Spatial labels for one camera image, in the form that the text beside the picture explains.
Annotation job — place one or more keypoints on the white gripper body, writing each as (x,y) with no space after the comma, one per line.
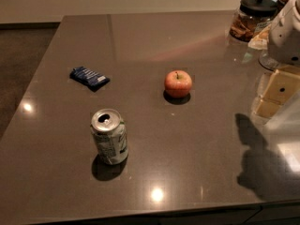
(286,39)

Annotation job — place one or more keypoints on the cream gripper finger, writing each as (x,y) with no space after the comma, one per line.
(283,83)

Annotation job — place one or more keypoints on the red yellow apple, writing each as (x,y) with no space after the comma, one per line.
(177,84)

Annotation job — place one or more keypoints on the green white 7up can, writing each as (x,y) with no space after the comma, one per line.
(110,136)

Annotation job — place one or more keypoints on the snack packet by jar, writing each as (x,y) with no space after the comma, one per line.
(260,41)

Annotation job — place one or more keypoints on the glass jar with black lid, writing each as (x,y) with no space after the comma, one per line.
(251,14)

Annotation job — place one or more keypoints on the blue snack bag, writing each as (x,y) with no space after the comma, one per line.
(93,80)

